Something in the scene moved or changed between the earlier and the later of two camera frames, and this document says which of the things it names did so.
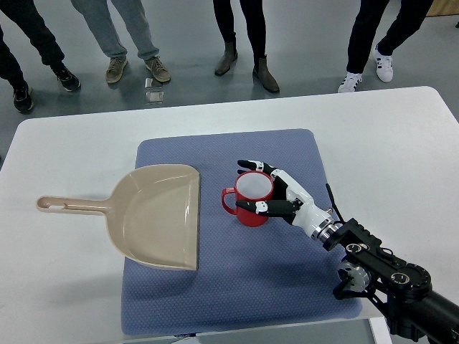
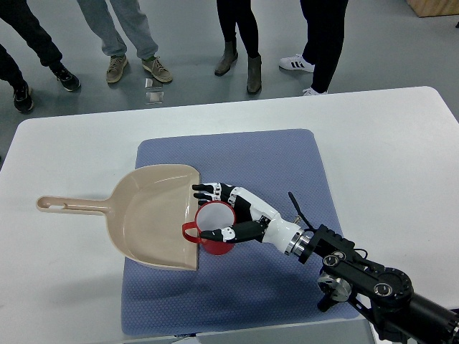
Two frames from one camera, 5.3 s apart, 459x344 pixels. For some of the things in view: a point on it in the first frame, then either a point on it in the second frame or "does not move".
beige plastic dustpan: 153,214 does not move
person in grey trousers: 132,17 does not move
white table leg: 380,330 does not move
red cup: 251,185 to 213,215
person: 410,16 to 325,29
